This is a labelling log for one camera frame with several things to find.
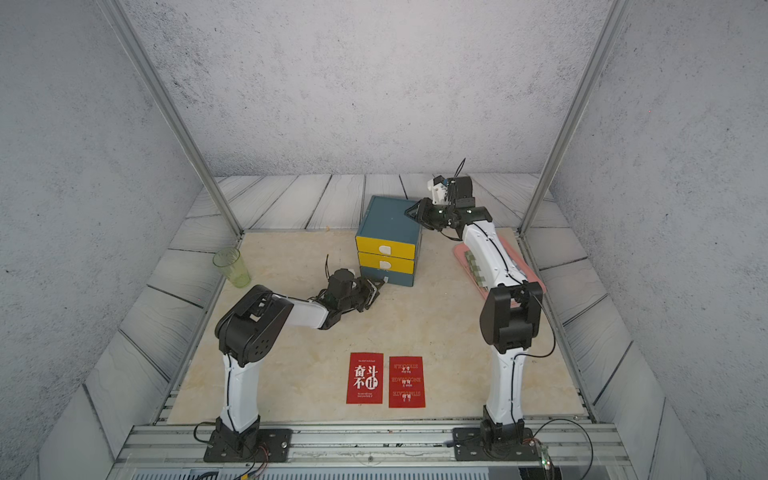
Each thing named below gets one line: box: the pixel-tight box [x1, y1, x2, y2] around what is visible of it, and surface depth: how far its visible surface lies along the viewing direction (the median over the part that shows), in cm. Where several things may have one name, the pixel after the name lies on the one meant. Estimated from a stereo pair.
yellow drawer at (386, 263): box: [358, 252, 415, 274], surface depth 97 cm
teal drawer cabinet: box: [355, 195, 423, 287], surface depth 95 cm
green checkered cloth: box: [464, 251, 488, 290], surface depth 110 cm
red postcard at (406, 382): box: [388, 356, 425, 408], surface depth 85 cm
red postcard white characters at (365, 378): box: [346, 352, 384, 404], surface depth 86 cm
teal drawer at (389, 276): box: [360, 266, 415, 287], surface depth 102 cm
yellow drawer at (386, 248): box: [355, 236, 416, 260], surface depth 92 cm
